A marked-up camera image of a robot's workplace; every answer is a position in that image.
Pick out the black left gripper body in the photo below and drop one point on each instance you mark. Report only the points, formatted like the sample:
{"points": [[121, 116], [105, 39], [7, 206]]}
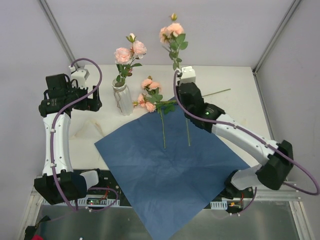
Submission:
{"points": [[94, 97]]}

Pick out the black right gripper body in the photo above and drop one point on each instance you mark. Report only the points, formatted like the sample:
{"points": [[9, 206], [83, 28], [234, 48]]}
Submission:
{"points": [[186, 89]]}

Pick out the cream printed ribbon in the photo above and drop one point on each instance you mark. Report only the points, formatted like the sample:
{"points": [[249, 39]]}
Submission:
{"points": [[91, 128]]}

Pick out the white ribbed ceramic vase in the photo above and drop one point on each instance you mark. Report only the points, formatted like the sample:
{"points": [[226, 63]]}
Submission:
{"points": [[123, 98]]}

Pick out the blue wrapping paper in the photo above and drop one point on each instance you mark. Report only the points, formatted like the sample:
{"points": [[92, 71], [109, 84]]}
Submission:
{"points": [[136, 157]]}

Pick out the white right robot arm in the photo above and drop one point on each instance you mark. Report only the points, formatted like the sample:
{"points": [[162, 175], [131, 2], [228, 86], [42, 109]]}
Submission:
{"points": [[272, 168]]}

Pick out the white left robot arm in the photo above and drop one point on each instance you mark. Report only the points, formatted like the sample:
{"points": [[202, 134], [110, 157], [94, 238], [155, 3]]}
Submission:
{"points": [[58, 176]]}

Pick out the red object bottom left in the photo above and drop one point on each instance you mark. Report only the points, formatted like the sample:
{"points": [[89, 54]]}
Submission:
{"points": [[37, 237]]}

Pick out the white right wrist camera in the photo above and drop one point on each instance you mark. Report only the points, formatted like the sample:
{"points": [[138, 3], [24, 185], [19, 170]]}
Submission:
{"points": [[186, 74]]}

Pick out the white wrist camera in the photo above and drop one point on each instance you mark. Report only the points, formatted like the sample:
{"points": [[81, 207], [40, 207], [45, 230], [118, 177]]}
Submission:
{"points": [[186, 74], [78, 77]]}

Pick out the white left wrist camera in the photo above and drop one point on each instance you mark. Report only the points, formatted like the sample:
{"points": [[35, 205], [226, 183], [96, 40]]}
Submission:
{"points": [[78, 77]]}

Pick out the aluminium frame rail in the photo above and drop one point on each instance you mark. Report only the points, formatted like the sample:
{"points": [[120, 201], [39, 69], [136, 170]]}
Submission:
{"points": [[176, 195]]}

